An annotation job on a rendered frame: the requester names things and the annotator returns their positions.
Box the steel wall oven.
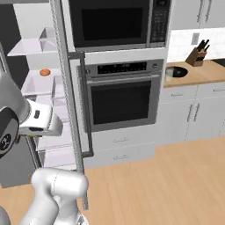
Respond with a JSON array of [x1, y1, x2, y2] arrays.
[[76, 59, 165, 133]]

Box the grey fridge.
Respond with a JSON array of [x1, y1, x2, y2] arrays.
[[0, 0, 81, 189]]

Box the white drawer front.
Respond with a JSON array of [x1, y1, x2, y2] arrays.
[[91, 130, 156, 152], [83, 143, 156, 169], [160, 85, 199, 104], [195, 83, 225, 99]]

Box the orange lemon wedge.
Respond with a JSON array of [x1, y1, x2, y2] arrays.
[[39, 68, 52, 77]]

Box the white wall cupboards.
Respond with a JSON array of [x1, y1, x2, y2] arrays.
[[171, 0, 225, 31]]

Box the wooden knife block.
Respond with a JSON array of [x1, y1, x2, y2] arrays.
[[185, 39, 211, 68]]

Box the dark grey fridge door handle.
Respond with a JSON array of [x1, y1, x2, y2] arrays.
[[68, 52, 95, 158]]

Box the grey wall socket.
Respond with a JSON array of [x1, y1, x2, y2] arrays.
[[191, 32, 200, 46]]

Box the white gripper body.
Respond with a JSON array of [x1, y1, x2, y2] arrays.
[[19, 112, 64, 138]]

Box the grey fridge door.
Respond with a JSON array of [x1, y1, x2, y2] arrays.
[[48, 0, 95, 211]]

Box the clear glass fridge shelf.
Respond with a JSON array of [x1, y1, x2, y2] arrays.
[[6, 26, 60, 57], [20, 69, 65, 98]]

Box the glass of lemonade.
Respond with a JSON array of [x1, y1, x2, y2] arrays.
[[164, 68, 176, 83]]

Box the black hob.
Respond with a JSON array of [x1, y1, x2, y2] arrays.
[[211, 58, 225, 68]]

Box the silver cupboard door handle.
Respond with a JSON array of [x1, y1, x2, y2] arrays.
[[186, 104, 194, 123], [192, 103, 200, 122]]

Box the black steel microwave oven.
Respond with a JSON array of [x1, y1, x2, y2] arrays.
[[68, 0, 172, 50]]

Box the steel oven door handle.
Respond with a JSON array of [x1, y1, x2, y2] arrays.
[[86, 74, 162, 86]]

